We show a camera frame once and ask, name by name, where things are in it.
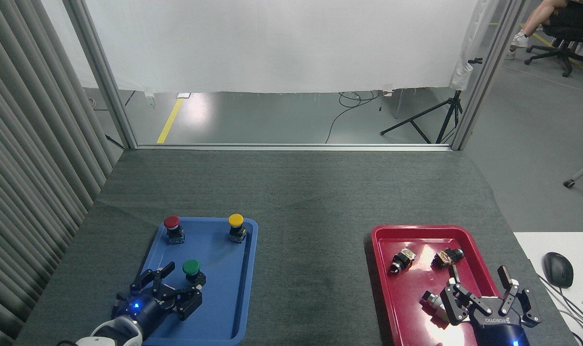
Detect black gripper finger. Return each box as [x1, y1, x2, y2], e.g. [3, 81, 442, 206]
[440, 265, 484, 326]
[497, 265, 542, 328]
[164, 274, 206, 321]
[131, 262, 175, 298]

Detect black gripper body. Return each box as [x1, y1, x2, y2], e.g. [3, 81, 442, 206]
[114, 294, 177, 332]
[469, 310, 530, 346]

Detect green push button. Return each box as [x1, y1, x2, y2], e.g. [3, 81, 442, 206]
[182, 259, 206, 289]

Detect red push button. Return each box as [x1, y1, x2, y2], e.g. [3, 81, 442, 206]
[163, 215, 185, 245]

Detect yellow push button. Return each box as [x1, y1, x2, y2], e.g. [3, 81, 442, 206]
[228, 213, 247, 244]

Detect blue plastic tray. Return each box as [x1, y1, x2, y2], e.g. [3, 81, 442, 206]
[120, 216, 259, 346]

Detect black computer mouse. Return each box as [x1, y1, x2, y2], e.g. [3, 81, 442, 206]
[543, 252, 574, 289]

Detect red plastic tray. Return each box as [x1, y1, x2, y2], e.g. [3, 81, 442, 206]
[371, 225, 523, 346]

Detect white side table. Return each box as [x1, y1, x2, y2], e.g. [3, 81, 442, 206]
[513, 232, 583, 346]

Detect dark grey felt table cloth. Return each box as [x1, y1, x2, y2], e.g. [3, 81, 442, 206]
[13, 148, 578, 346]

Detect grey pleated curtain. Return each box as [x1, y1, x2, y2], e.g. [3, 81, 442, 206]
[0, 0, 124, 346]

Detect black tripod stand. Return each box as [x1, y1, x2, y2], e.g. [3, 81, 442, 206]
[380, 58, 483, 145]

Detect black office chair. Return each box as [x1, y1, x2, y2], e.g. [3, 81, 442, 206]
[524, 9, 583, 78]

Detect white hanging sheet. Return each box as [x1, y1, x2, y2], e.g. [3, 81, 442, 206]
[41, 0, 501, 95]

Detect person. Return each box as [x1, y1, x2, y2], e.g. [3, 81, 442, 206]
[505, 0, 583, 61]

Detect silver switch with green end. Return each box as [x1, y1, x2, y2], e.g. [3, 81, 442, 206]
[420, 290, 449, 321]

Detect grey desk cable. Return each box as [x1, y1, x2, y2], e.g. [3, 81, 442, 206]
[536, 274, 583, 346]

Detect black switch with brown base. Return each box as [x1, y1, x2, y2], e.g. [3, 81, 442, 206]
[432, 247, 465, 269]

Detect black knob selector switch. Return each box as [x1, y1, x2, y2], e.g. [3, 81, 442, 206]
[389, 248, 416, 275]

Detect silver frame rail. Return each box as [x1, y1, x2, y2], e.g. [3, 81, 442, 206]
[137, 143, 453, 152]

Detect silver frame post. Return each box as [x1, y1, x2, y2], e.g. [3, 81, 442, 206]
[62, 0, 138, 148]
[451, 0, 530, 151]

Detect black floor cable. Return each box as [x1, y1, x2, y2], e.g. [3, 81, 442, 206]
[325, 91, 380, 144]

